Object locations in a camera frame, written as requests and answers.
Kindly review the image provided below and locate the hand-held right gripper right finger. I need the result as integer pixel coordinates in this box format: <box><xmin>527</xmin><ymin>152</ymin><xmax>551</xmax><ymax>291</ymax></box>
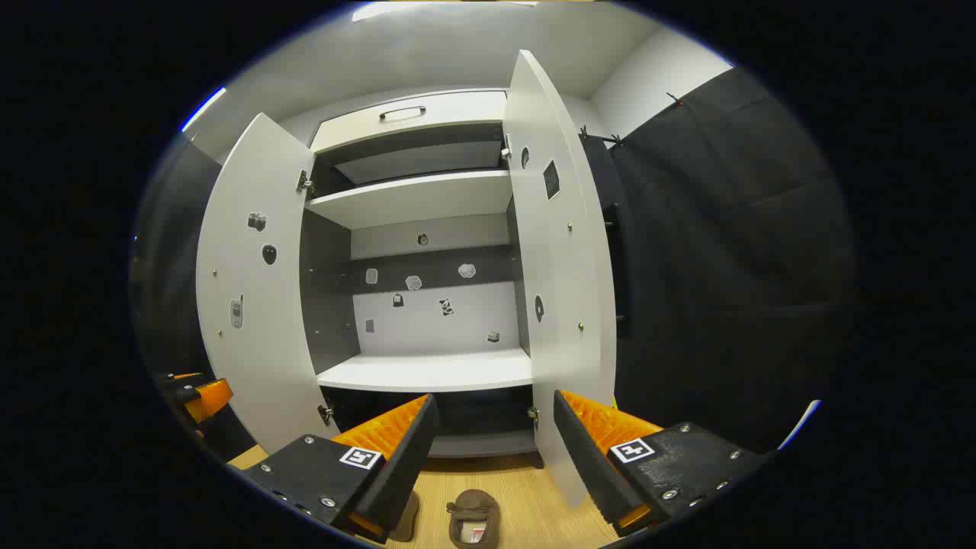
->
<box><xmin>553</xmin><ymin>389</ymin><xmax>767</xmax><ymax>538</ymax></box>

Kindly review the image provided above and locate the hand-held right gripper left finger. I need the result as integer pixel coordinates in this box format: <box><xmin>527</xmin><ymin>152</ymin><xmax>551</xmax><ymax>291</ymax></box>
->
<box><xmin>240</xmin><ymin>393</ymin><xmax>441</xmax><ymax>544</ymax></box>

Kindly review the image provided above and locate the white shoe cabinet door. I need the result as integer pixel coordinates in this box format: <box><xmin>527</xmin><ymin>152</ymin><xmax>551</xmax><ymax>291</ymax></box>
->
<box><xmin>503</xmin><ymin>50</ymin><xmax>618</xmax><ymax>508</ymax></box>
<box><xmin>195</xmin><ymin>113</ymin><xmax>340</xmax><ymax>454</ymax></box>

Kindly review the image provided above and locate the brown fluffy shoe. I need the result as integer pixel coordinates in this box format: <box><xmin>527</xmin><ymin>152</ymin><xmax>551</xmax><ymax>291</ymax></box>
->
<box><xmin>389</xmin><ymin>492</ymin><xmax>420</xmax><ymax>542</ymax></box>
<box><xmin>446</xmin><ymin>490</ymin><xmax>502</xmax><ymax>549</ymax></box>

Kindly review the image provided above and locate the white grey shoe cabinet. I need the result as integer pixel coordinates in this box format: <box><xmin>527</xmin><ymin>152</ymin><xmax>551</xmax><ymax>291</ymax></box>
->
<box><xmin>300</xmin><ymin>88</ymin><xmax>611</xmax><ymax>460</ymax></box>

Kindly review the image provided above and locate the white cabinet shelf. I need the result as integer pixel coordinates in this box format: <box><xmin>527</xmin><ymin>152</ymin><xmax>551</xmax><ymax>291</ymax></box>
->
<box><xmin>316</xmin><ymin>348</ymin><xmax>533</xmax><ymax>393</ymax></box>
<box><xmin>305</xmin><ymin>169</ymin><xmax>512</xmax><ymax>231</ymax></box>

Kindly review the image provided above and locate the white cabinet drawer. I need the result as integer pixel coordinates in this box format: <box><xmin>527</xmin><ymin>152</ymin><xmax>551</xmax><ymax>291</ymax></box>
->
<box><xmin>309</xmin><ymin>89</ymin><xmax>508</xmax><ymax>153</ymax></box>

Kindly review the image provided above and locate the black backdrop cloth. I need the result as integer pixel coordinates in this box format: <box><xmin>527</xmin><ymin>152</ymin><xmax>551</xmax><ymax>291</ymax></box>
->
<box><xmin>130</xmin><ymin>67</ymin><xmax>859</xmax><ymax>462</ymax></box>

